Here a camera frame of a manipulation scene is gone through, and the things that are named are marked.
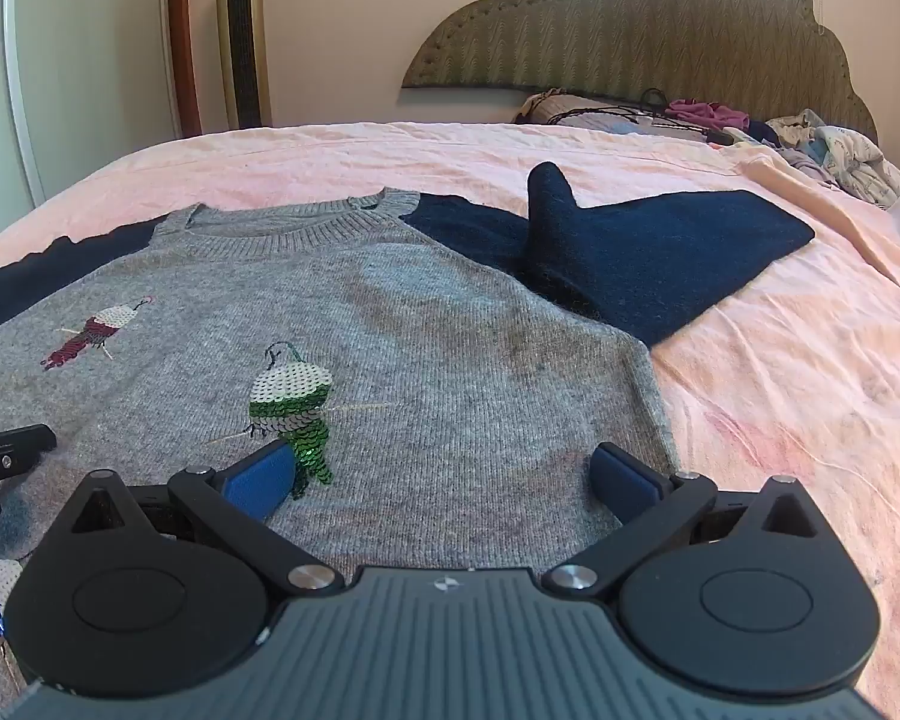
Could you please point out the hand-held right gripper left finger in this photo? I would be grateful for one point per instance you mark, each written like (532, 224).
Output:
(259, 480)

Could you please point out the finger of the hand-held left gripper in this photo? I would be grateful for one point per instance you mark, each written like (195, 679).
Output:
(15, 446)

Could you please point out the pile of light clothes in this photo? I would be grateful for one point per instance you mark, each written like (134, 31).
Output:
(847, 154)

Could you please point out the peach blanket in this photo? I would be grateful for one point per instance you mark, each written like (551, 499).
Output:
(832, 240)

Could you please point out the gold tower heater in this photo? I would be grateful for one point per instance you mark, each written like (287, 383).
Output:
(244, 37)

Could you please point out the olive padded headboard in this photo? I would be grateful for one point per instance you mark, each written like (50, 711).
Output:
(645, 30)

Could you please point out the pink bed sheet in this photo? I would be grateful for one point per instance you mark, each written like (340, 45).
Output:
(787, 405)

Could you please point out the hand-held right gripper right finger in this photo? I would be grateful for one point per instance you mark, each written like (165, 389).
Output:
(630, 484)

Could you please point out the brown wooden door frame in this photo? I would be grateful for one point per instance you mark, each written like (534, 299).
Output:
(181, 37)

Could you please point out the grey sweater with navy sleeves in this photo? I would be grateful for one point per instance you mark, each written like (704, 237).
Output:
(435, 360)

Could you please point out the frosted glass sliding door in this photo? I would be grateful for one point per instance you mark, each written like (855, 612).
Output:
(90, 75)

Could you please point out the pink crumpled cloth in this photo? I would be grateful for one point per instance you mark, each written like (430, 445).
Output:
(709, 114)

